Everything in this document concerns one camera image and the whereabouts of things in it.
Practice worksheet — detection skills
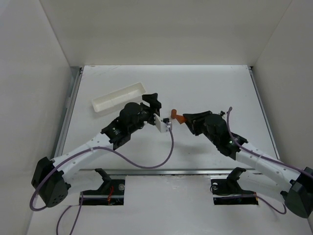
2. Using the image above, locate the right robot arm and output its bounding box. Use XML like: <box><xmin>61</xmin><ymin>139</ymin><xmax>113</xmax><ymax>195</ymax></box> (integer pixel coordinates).
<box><xmin>183</xmin><ymin>109</ymin><xmax>313</xmax><ymax>218</ymax></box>

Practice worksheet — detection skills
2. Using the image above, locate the aluminium table rail right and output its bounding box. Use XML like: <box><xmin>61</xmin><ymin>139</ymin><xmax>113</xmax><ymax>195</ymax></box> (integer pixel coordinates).
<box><xmin>247</xmin><ymin>66</ymin><xmax>281</xmax><ymax>160</ymax></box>

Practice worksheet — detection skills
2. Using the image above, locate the wooden wedge block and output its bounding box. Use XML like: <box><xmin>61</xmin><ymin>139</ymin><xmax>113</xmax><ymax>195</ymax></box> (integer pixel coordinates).
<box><xmin>176</xmin><ymin>115</ymin><xmax>187</xmax><ymax>124</ymax></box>

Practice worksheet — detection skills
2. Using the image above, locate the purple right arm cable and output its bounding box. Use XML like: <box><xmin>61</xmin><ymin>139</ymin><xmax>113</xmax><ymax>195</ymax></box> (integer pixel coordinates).
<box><xmin>226</xmin><ymin>106</ymin><xmax>313</xmax><ymax>215</ymax></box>

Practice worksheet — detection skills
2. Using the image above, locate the aluminium table rail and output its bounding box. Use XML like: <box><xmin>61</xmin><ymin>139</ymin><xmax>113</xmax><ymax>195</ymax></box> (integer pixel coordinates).
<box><xmin>247</xmin><ymin>66</ymin><xmax>281</xmax><ymax>160</ymax></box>
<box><xmin>48</xmin><ymin>67</ymin><xmax>84</xmax><ymax>160</ymax></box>

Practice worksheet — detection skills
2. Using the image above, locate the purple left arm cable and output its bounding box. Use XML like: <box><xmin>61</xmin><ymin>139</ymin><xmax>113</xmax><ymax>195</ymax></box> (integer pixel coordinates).
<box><xmin>29</xmin><ymin>123</ymin><xmax>175</xmax><ymax>235</ymax></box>

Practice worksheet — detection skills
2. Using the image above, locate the aluminium table rail left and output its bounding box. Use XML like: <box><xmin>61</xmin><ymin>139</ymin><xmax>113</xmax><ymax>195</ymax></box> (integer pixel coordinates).
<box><xmin>48</xmin><ymin>67</ymin><xmax>84</xmax><ymax>160</ymax></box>

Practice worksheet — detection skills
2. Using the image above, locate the white plastic tray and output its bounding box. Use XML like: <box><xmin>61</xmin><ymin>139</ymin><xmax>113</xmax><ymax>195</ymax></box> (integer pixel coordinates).
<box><xmin>91</xmin><ymin>82</ymin><xmax>146</xmax><ymax>117</ymax></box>

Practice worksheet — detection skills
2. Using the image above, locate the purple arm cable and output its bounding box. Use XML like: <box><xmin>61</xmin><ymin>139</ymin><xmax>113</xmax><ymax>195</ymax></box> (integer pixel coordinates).
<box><xmin>226</xmin><ymin>106</ymin><xmax>313</xmax><ymax>215</ymax></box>
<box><xmin>29</xmin><ymin>123</ymin><xmax>175</xmax><ymax>235</ymax></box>

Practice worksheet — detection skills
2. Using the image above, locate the aluminium front rail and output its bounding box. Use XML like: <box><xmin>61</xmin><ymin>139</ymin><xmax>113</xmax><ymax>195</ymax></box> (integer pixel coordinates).
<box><xmin>50</xmin><ymin>167</ymin><xmax>286</xmax><ymax>176</ymax></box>

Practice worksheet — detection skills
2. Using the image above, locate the wooden cylinder block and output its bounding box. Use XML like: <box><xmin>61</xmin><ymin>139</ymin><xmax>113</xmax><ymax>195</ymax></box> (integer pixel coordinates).
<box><xmin>171</xmin><ymin>109</ymin><xmax>177</xmax><ymax>119</ymax></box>

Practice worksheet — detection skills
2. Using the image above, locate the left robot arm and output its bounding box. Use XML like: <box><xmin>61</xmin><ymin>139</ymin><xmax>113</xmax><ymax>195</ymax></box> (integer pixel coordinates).
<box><xmin>31</xmin><ymin>93</ymin><xmax>162</xmax><ymax>208</ymax></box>

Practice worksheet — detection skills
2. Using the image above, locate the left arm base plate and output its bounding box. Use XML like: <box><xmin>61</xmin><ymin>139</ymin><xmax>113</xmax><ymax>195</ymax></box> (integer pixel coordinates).
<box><xmin>79</xmin><ymin>178</ymin><xmax>125</xmax><ymax>206</ymax></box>

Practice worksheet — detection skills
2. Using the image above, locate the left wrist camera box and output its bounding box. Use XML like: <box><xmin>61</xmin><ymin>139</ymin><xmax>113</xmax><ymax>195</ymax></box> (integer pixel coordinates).
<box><xmin>154</xmin><ymin>114</ymin><xmax>172</xmax><ymax>133</ymax></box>

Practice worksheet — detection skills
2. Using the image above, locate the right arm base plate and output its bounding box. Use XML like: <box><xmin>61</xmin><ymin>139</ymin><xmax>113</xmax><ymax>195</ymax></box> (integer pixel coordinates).
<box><xmin>210</xmin><ymin>179</ymin><xmax>259</xmax><ymax>206</ymax></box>

